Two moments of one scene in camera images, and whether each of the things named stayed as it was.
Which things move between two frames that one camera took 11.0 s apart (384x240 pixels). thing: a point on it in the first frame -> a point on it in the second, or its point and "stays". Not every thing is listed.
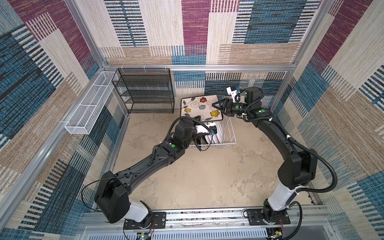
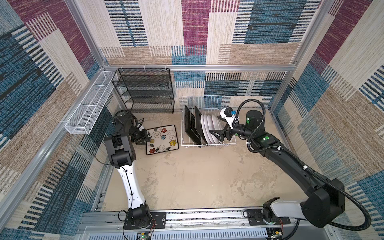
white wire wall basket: x=83 y=118 stays
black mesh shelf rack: x=145 y=90 stays
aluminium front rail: x=311 y=223 stays
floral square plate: x=201 y=106 -> x=163 y=139
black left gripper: x=197 y=124 -> x=144 y=137
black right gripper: x=227 y=103 -> x=220 y=133
